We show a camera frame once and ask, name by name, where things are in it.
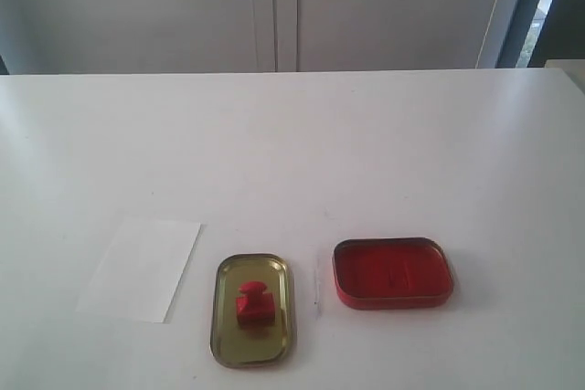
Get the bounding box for white paper sheet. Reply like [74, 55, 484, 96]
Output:
[76, 217, 201, 323]

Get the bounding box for dark window frame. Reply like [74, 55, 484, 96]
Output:
[495, 0, 584, 69]

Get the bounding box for gold metal tin lid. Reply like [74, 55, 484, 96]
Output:
[210, 253, 296, 368]

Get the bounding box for red stamp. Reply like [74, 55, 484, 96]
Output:
[236, 280, 276, 328]

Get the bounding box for red ink pad tin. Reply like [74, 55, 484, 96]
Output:
[332, 237, 454, 310]

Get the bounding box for white cabinet doors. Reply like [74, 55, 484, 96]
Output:
[1, 0, 517, 74]

